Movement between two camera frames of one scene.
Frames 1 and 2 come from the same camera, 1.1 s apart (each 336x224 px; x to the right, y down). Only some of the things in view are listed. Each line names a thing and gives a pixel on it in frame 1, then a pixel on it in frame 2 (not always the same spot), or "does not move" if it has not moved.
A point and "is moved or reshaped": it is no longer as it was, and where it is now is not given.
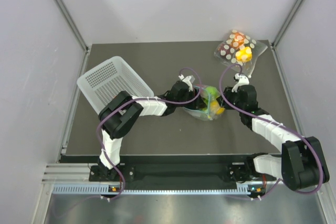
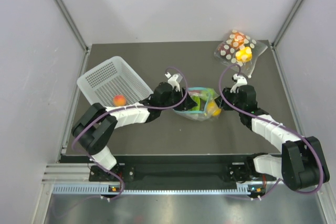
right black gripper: (228, 93) does not move
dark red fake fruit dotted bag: (224, 50) does not move
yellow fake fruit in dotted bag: (244, 55) does not move
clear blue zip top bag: (214, 108) is moved or reshaped
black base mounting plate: (173, 169) does not move
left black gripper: (198, 104) to (187, 104)
